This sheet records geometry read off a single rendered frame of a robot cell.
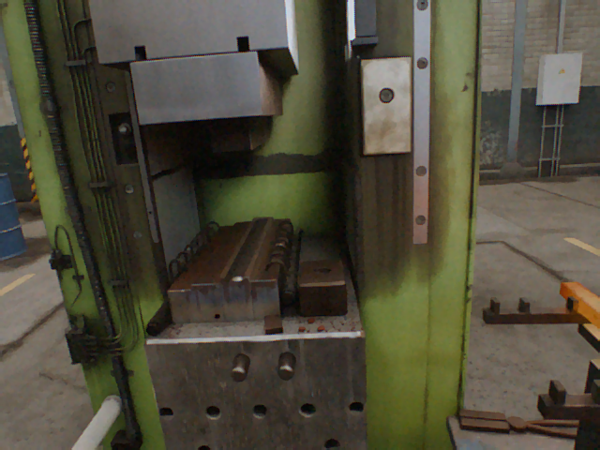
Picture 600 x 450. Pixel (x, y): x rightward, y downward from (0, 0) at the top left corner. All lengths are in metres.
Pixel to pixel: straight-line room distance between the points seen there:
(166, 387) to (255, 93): 0.53
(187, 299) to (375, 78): 0.52
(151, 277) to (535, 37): 7.21
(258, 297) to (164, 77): 0.40
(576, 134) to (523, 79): 1.35
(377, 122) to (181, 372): 0.57
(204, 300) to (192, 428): 0.24
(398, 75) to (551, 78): 6.82
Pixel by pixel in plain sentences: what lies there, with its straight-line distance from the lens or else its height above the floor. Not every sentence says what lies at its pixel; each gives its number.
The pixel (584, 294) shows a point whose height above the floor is 0.96.
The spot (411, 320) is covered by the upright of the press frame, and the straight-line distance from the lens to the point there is 0.91.
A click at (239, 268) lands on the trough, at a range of 0.78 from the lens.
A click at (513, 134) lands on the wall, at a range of 7.45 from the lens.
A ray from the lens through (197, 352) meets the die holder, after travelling 0.72.
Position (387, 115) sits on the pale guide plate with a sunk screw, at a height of 1.26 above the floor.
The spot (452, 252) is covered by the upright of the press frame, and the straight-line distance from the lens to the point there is 0.88.
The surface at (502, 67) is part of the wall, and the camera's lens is 7.35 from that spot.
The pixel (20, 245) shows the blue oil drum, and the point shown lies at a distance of 5.33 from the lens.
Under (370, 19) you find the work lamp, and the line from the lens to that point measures 0.76.
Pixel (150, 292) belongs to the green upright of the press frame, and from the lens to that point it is 0.94.
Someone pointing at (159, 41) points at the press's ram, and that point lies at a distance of 0.68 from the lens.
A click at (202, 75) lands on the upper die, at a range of 0.66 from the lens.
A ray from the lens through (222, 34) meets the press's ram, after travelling 0.66.
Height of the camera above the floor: 1.27
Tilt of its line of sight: 16 degrees down
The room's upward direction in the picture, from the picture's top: 4 degrees counter-clockwise
